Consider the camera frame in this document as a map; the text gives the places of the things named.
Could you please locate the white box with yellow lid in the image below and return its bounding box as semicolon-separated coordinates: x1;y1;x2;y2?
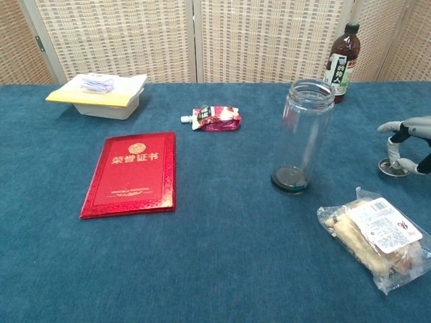
45;73;148;120

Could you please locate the woven folding screen panel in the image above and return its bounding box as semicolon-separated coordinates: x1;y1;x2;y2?
18;0;198;84
375;0;431;81
0;0;67;85
348;0;410;83
193;0;360;84

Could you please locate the dark tea bottle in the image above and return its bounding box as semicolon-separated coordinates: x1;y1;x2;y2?
323;22;361;104

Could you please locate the red spouted snack pouch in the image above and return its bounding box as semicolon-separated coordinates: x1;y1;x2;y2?
180;105;242;133

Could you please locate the clear plastic snack bag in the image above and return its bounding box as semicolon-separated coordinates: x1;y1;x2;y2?
316;186;431;295

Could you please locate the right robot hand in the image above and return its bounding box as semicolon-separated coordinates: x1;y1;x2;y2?
376;116;431;176

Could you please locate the small purple white packet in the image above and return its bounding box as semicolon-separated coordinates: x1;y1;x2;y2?
79;77;115;94

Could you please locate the red certificate book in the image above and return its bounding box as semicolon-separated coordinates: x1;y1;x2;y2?
79;131;176;220

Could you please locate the clear glass jar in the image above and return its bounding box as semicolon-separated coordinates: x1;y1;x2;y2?
271;79;336;196

